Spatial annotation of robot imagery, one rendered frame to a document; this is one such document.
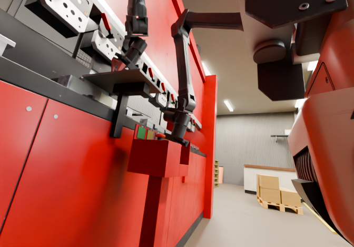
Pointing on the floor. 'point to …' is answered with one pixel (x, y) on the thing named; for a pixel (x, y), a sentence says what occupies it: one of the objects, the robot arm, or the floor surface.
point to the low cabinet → (251, 171)
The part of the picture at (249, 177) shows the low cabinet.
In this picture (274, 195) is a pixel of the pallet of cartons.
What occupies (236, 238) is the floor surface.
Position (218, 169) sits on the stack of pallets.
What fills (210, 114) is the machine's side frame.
